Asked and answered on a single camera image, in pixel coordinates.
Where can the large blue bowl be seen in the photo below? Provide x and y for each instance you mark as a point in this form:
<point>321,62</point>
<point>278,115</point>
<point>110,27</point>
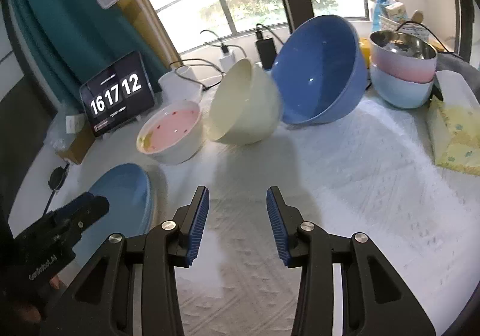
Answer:
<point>318,70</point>

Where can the yellow tissue pack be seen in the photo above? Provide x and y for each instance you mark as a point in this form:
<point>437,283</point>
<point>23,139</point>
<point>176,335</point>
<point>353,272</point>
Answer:
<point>457,133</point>

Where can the light blue bowl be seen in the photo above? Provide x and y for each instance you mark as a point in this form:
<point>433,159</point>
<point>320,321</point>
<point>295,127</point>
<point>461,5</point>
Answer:
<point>397,93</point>

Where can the pink steel-lined bowl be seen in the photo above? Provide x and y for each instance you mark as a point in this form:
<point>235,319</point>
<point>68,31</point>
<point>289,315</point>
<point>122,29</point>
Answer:
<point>401,68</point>

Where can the grey cloth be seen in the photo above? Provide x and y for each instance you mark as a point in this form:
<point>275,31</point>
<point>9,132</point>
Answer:
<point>459,64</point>

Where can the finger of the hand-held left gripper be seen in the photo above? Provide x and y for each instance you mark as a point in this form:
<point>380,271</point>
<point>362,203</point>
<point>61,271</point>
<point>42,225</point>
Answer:
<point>90,208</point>

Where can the black charger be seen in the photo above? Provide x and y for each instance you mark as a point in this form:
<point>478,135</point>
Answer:
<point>265,51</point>

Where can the white tablecloth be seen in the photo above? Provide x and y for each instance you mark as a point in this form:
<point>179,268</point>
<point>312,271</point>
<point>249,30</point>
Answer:
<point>337,171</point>

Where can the small white box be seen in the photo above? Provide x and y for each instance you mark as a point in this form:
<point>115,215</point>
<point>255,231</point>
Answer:
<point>75,124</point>

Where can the white basket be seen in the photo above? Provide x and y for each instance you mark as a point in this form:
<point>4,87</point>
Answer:
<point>412,30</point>

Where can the black tablet showing clock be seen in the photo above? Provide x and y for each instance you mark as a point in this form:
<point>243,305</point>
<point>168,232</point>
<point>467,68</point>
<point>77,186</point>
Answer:
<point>116,92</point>

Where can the yellow packet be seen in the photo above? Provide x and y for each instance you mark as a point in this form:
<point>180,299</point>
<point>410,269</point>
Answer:
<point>364,53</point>

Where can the cardboard box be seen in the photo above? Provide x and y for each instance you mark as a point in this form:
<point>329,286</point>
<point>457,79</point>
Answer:
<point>77,150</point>

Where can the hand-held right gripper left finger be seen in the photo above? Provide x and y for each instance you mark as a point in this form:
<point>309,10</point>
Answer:
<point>197,223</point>

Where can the large blue plate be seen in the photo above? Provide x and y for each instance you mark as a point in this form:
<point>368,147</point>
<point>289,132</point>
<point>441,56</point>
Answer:
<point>127,190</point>

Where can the teal curtain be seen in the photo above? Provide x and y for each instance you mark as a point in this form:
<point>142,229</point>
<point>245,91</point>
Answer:
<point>56,21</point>

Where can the white strawberry print bowl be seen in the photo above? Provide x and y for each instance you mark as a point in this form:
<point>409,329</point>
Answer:
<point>168,122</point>

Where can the black balcony railing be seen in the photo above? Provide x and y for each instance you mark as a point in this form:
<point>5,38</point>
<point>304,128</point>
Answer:
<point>225,6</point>

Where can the white charger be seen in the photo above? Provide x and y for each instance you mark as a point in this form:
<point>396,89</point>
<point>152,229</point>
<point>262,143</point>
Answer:
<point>227,60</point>

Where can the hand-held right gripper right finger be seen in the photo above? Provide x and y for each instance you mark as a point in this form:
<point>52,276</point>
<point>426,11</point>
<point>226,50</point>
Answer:
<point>277,223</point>

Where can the blue bag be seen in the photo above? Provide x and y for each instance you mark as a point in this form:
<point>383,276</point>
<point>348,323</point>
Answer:
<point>379,13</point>

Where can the cream bowl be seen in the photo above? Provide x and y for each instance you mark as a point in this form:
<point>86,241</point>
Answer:
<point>243,103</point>

